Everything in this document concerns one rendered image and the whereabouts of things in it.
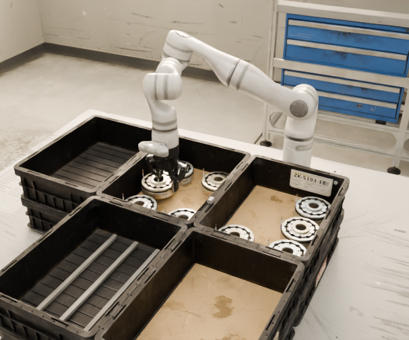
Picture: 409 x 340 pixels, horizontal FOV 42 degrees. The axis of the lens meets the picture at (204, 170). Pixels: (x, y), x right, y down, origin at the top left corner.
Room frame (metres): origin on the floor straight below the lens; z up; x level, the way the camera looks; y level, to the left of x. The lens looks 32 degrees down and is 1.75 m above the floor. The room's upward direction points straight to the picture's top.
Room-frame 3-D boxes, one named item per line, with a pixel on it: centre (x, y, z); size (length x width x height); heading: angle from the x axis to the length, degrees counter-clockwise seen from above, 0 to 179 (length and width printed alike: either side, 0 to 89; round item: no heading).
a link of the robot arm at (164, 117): (1.31, 0.12, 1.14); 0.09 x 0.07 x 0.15; 85
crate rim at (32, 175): (1.43, 0.34, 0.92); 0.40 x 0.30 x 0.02; 152
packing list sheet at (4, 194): (1.60, 0.67, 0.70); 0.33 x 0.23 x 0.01; 155
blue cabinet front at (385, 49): (2.94, -0.80, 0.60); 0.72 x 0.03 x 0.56; 65
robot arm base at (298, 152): (1.50, -0.30, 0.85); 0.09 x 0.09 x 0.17; 77
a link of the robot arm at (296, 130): (1.50, -0.30, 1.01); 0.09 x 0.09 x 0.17; 71
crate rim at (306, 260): (1.15, -0.19, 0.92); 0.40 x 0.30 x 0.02; 152
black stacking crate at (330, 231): (1.15, -0.19, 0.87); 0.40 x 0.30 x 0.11; 152
